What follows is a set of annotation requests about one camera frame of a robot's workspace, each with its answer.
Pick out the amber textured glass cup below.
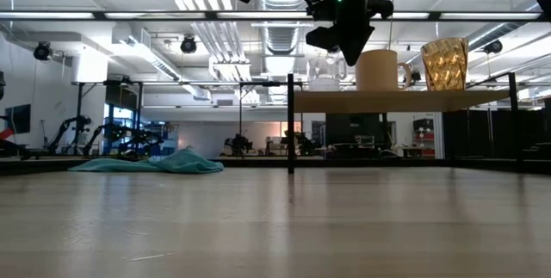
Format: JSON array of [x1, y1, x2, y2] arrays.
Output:
[[420, 37, 469, 92]]

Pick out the black shelf leg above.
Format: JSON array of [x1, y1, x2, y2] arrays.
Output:
[[287, 73, 297, 175], [509, 72, 524, 171]]

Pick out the clear glass mug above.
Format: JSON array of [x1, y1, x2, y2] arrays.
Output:
[[306, 53, 348, 93]]

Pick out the red storage cabinet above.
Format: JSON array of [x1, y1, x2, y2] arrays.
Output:
[[412, 118, 436, 159]]

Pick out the black overhead frame bar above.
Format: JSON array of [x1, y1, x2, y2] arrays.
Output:
[[0, 10, 551, 22]]

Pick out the black wall monitor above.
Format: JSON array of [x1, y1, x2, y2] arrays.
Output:
[[3, 103, 32, 135]]

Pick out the wooden shelf board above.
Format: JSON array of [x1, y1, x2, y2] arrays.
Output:
[[294, 90, 511, 114]]

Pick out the teal cloth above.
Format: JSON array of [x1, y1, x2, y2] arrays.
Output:
[[68, 147, 225, 175]]

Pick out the black table edge rail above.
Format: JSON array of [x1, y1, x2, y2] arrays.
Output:
[[0, 156, 551, 175]]

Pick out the black room divider panel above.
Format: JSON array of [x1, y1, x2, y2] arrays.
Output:
[[443, 109, 551, 161]]

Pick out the black background cabinet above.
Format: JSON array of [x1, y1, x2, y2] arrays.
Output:
[[325, 113, 391, 159]]

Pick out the peach ceramic mug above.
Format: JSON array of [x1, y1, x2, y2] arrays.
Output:
[[355, 49, 412, 93]]

